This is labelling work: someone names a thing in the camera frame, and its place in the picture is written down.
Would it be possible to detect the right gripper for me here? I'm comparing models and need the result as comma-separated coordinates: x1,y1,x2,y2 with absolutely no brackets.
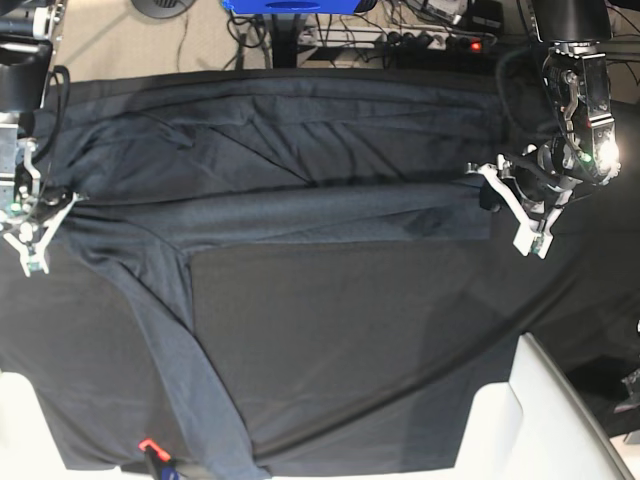
1,139,85,276

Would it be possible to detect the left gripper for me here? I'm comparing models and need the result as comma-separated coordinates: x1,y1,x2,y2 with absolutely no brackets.
465,142,580,259

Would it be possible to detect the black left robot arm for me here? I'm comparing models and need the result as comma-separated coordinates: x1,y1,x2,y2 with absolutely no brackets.
466,1,621,258

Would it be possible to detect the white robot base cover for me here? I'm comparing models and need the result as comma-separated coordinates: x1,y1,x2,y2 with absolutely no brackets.
452,333,636,480

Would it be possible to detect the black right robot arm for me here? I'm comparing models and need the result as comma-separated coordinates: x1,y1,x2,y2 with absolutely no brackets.
1,1,83,277

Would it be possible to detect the red black clamp bottom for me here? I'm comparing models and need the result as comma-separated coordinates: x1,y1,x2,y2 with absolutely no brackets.
138,438,181,480

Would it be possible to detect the white power strip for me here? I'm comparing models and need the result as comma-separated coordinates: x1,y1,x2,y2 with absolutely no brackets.
298,25,498,53

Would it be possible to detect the black round fan base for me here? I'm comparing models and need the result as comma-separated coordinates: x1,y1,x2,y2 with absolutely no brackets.
131,0,195,20

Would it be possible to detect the blue plastic bin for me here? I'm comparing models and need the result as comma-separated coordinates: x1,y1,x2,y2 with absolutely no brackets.
221,0,377,15

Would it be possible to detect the metal table leg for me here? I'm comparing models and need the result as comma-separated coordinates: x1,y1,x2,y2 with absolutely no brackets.
265,14,308,69

